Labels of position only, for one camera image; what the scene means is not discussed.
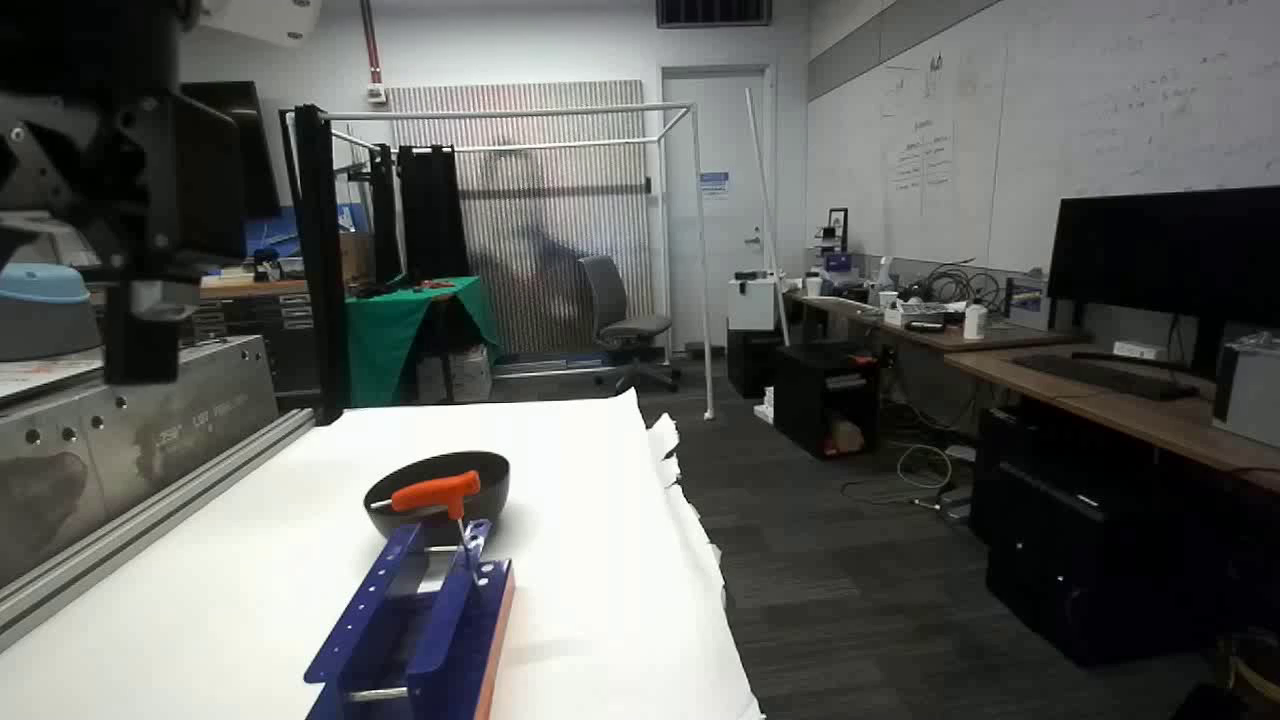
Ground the black keyboard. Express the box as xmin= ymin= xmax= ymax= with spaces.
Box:
xmin=1013 ymin=348 xmax=1203 ymax=405

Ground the aluminium rail frame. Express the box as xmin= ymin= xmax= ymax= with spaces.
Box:
xmin=0 ymin=334 xmax=318 ymax=652

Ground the blurred person in dark clothes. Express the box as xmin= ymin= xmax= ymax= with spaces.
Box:
xmin=472 ymin=146 xmax=599 ymax=361

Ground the black panel stand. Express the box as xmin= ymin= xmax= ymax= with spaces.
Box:
xmin=390 ymin=140 xmax=472 ymax=283

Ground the black upright post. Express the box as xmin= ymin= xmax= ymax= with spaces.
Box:
xmin=289 ymin=104 xmax=357 ymax=424

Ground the blue plastic rack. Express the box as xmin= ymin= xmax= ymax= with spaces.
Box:
xmin=300 ymin=517 xmax=520 ymax=720

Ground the grey office chair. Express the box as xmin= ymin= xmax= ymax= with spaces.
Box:
xmin=585 ymin=252 xmax=678 ymax=392

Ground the black computer monitor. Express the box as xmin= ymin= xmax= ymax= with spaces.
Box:
xmin=1044 ymin=183 xmax=1280 ymax=382

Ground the black bowl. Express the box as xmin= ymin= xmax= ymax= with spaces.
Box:
xmin=361 ymin=448 xmax=517 ymax=544

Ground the white paper table cover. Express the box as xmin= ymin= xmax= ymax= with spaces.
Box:
xmin=0 ymin=390 xmax=769 ymax=720

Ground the ceiling air vent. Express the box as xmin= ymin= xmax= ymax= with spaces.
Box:
xmin=653 ymin=0 xmax=777 ymax=31

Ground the wooden desk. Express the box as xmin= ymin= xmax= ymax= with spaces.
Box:
xmin=789 ymin=290 xmax=1280 ymax=501

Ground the white pipe frame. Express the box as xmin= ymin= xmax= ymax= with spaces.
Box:
xmin=325 ymin=102 xmax=721 ymax=424

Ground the white door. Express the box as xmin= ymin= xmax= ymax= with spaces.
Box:
xmin=658 ymin=63 xmax=778 ymax=353

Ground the orange handled metal tool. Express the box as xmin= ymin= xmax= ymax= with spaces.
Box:
xmin=368 ymin=468 xmax=489 ymax=527

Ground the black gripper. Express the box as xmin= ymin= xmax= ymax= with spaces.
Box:
xmin=97 ymin=252 xmax=203 ymax=392

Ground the black box on floor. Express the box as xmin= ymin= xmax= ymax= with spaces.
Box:
xmin=772 ymin=343 xmax=882 ymax=463

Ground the wall whiteboard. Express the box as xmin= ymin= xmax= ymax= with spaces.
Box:
xmin=804 ymin=0 xmax=1280 ymax=278

